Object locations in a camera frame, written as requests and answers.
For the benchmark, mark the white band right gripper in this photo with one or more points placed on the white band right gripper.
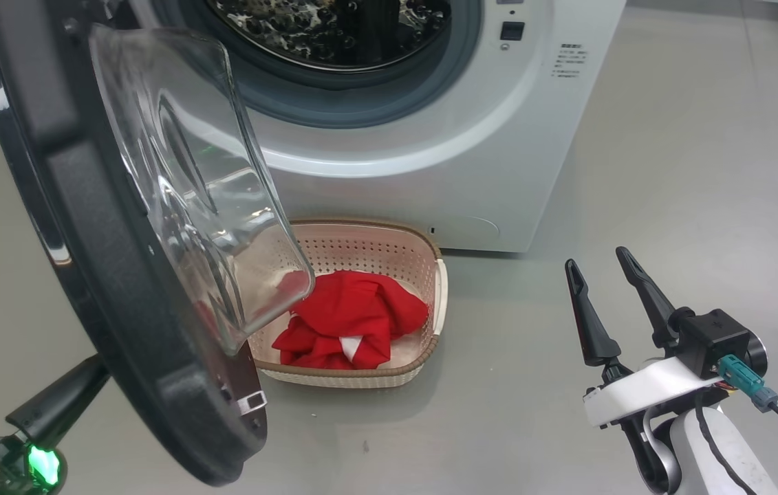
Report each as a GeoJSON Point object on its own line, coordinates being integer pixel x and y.
{"type": "Point", "coordinates": [636, 399]}

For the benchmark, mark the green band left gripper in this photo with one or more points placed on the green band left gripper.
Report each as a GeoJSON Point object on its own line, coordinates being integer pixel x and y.
{"type": "Point", "coordinates": [3, 467]}

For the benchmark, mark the black glass washing machine door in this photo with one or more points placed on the black glass washing machine door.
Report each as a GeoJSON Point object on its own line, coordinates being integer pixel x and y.
{"type": "Point", "coordinates": [106, 275]}

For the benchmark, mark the red and white garment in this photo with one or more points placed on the red and white garment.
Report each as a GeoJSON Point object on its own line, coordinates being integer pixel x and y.
{"type": "Point", "coordinates": [354, 309]}

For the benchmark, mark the white washing machine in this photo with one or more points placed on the white washing machine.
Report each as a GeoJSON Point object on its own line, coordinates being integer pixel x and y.
{"type": "Point", "coordinates": [430, 172]}

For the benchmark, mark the beige perforated laundry basket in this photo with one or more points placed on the beige perforated laundry basket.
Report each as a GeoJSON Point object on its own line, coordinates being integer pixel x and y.
{"type": "Point", "coordinates": [375, 254]}

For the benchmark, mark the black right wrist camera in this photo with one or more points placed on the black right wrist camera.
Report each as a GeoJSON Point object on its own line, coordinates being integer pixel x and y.
{"type": "Point", "coordinates": [712, 340]}

